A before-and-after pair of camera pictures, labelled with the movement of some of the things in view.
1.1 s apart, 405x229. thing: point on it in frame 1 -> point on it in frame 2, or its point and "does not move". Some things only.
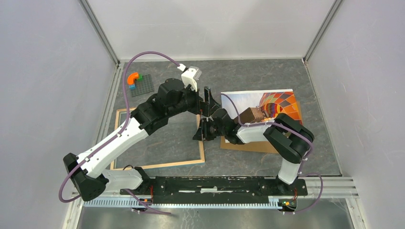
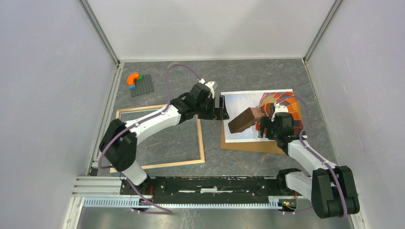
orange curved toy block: x=131 y=77 does not move
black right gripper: x=208 y=136 -> x=264 y=123
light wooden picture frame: x=113 y=167 does not move
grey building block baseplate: x=143 y=86 does not move
